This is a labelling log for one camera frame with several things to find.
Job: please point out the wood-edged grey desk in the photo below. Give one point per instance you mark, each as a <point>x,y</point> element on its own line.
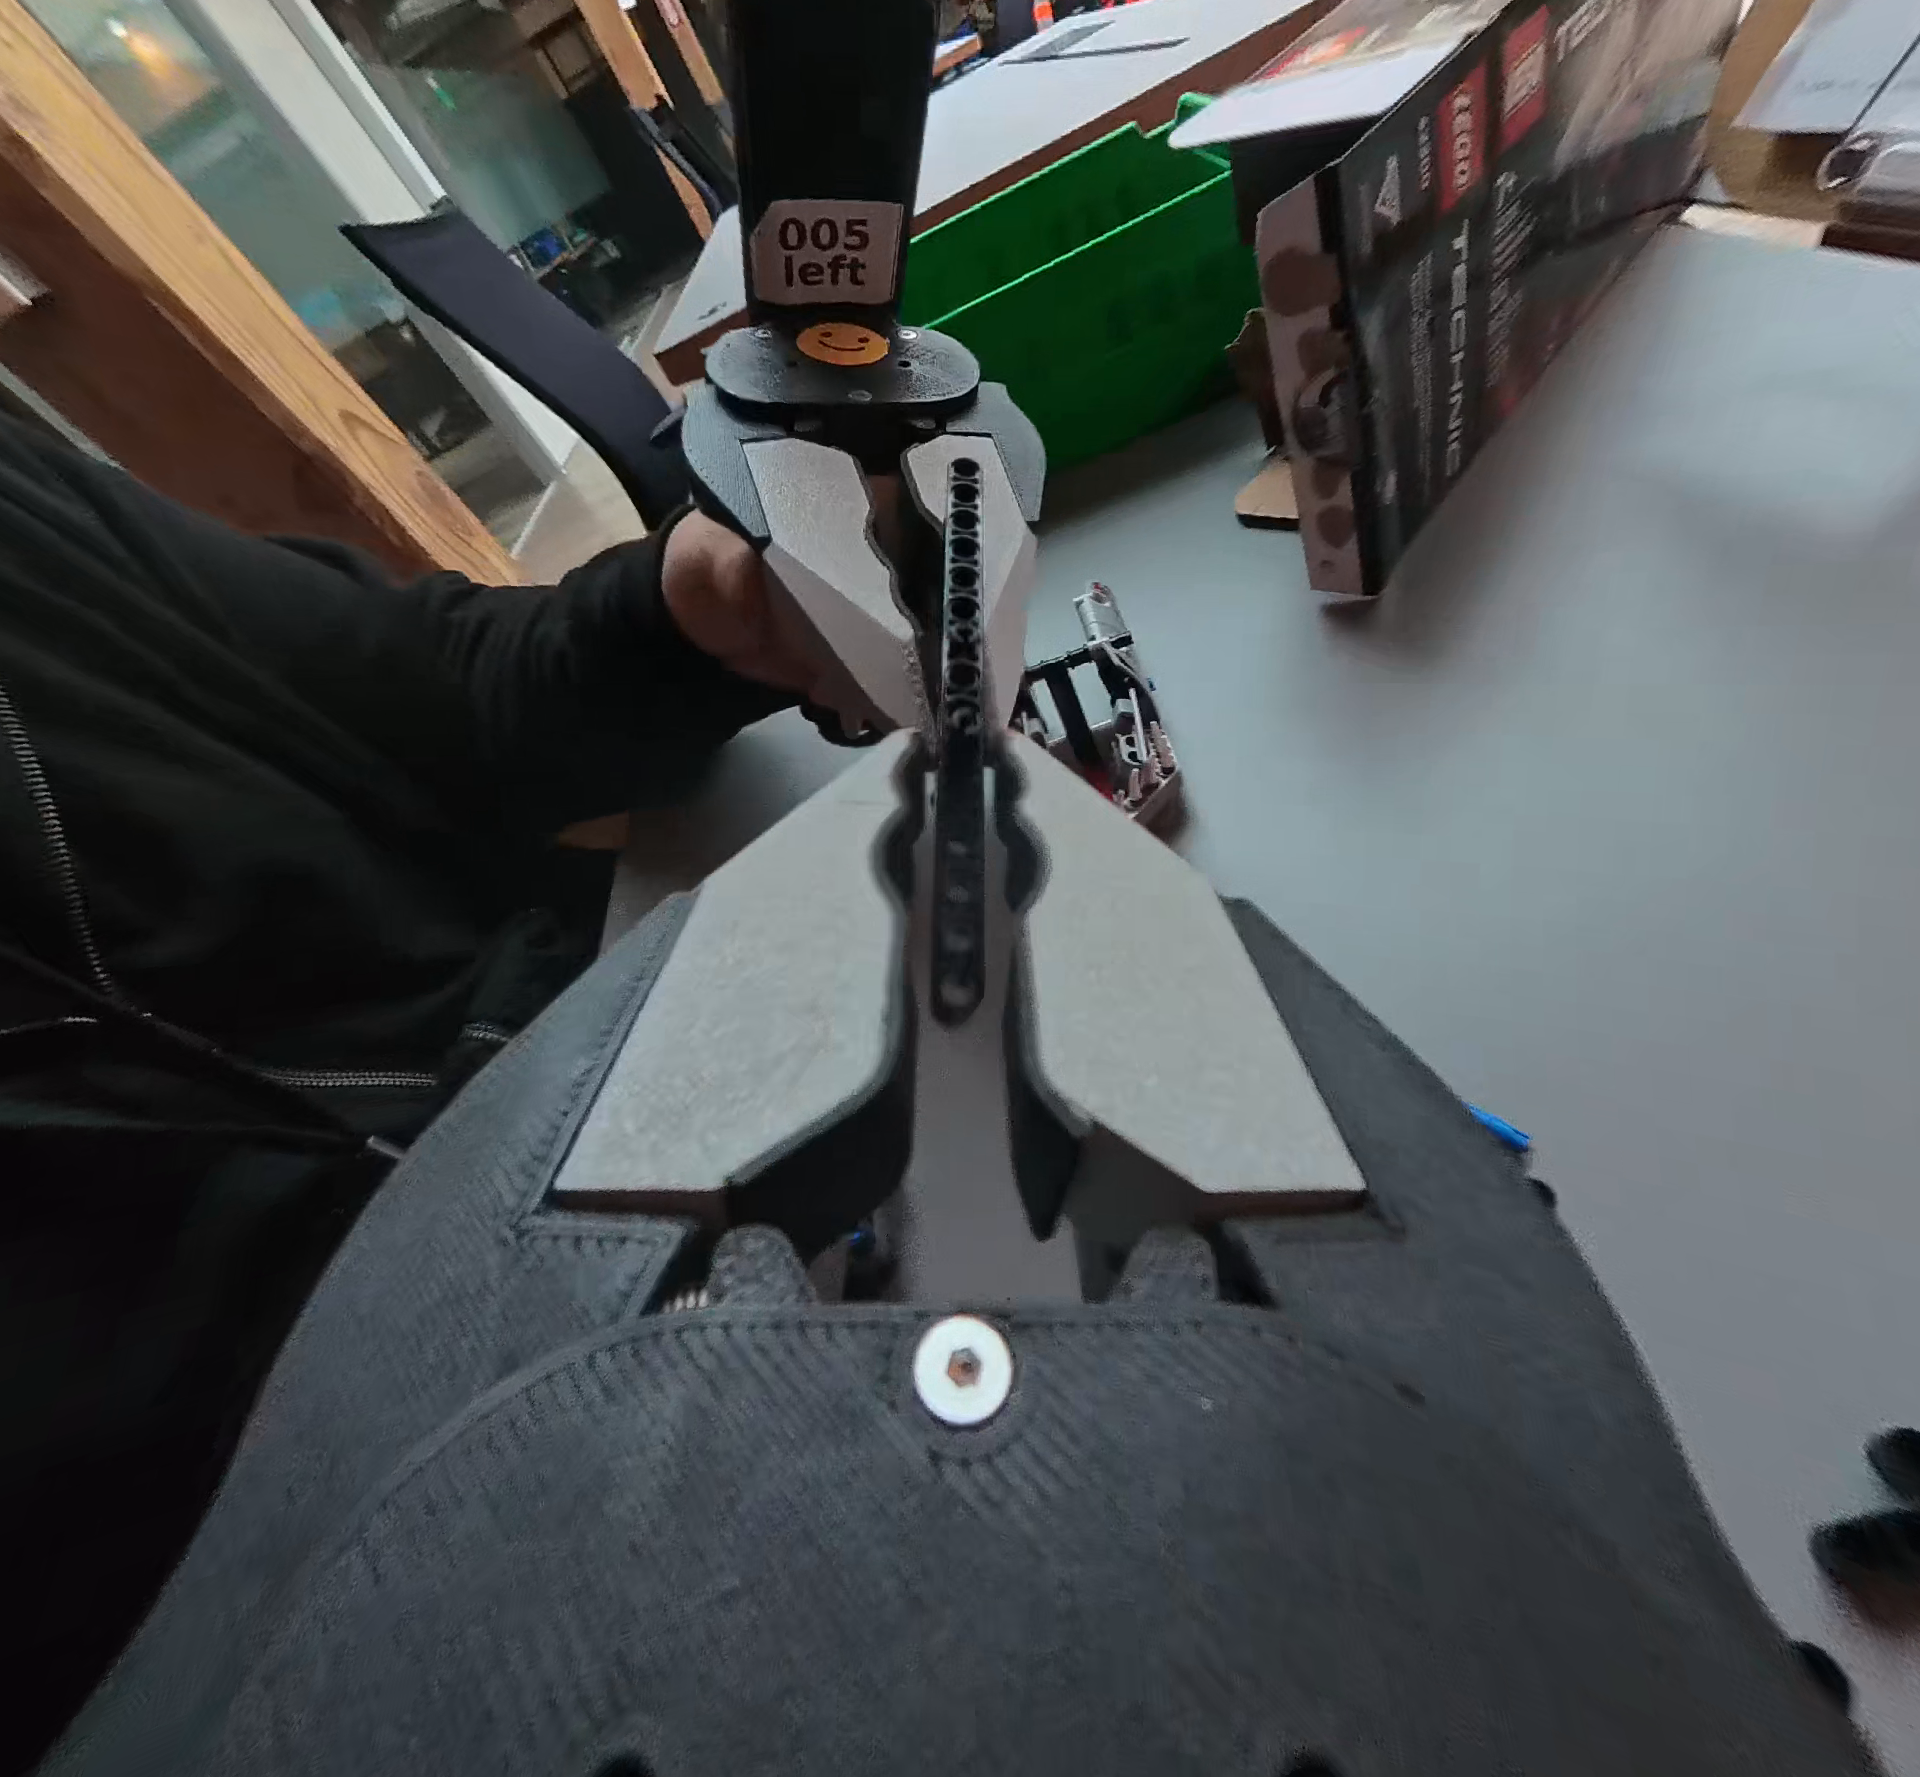
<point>1051,82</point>

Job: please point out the black lego H connector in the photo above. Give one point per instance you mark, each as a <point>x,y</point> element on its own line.
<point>1867,1553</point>

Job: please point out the person's left forearm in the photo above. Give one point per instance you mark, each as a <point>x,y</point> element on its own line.
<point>496,669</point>

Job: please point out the grey toothed lego jaw assembly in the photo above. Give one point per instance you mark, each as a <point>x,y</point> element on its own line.
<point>1118,742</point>

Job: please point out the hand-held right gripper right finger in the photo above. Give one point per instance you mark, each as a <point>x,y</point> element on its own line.
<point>1186,1058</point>

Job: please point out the printed instruction sheet stand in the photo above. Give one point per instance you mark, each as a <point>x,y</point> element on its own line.
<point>1831,37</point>

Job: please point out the green plastic bin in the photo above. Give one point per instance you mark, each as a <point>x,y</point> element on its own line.
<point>1111,291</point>

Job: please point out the wooden partition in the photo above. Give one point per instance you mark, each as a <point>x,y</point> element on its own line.
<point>226,353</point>

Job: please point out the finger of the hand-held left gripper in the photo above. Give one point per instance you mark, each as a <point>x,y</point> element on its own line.
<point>818,533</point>
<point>1013,561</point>

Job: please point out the glass wall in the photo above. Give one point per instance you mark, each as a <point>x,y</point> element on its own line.
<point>226,114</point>

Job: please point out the open cardboard box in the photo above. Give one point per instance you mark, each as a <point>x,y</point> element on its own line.
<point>1500,232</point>

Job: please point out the person's left hand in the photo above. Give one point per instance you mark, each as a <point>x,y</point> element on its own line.
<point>736,607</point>

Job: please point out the black office chair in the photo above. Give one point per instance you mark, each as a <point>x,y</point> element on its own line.
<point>525,337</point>

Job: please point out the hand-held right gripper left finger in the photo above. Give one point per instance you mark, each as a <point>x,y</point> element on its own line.
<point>736,1042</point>

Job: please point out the blue lego pin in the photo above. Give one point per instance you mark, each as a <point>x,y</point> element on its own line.
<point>1496,1128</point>

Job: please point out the wooden post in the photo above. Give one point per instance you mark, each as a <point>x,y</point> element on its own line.
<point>600,7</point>

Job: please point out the long black lego beam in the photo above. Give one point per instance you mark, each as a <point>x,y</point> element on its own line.
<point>960,759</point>

